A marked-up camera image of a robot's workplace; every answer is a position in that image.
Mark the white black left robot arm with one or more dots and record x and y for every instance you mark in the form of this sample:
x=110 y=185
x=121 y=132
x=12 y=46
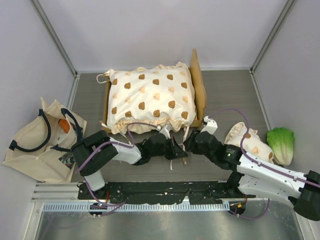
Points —
x=94 y=152

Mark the orange toy carrot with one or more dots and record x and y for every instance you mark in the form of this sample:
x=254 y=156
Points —
x=63 y=123

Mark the bear print white cushion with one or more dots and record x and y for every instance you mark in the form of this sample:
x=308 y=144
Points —
x=150 y=97

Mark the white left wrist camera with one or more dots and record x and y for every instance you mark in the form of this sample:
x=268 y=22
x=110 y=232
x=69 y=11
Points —
x=166 y=131

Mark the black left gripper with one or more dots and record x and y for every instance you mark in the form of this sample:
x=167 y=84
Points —
x=176 y=151

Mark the small bear print pillow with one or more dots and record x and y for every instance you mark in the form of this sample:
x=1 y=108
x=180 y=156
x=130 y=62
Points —
x=252 y=142

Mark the wooden pet bed frame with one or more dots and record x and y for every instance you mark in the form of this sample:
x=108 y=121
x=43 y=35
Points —
x=198 y=82

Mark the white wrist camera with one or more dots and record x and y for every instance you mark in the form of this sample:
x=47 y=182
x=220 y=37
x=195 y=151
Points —
x=166 y=131
x=210 y=125

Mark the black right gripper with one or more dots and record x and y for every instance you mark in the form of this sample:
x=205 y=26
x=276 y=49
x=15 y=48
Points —
x=190 y=143

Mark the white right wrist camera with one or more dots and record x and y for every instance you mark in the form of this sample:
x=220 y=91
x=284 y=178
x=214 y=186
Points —
x=210 y=125

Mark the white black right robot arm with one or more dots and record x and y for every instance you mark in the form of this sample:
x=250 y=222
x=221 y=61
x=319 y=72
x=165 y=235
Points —
x=255 y=177

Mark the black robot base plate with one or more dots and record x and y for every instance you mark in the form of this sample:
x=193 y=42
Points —
x=167 y=193

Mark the green toy cabbage leaf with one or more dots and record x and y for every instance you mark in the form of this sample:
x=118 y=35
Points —
x=281 y=140

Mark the beige canvas tote bag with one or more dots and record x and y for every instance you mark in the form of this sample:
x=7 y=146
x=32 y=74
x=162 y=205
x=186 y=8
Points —
x=42 y=150

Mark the white slotted cable duct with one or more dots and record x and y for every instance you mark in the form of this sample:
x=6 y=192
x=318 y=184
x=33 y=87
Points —
x=91 y=207

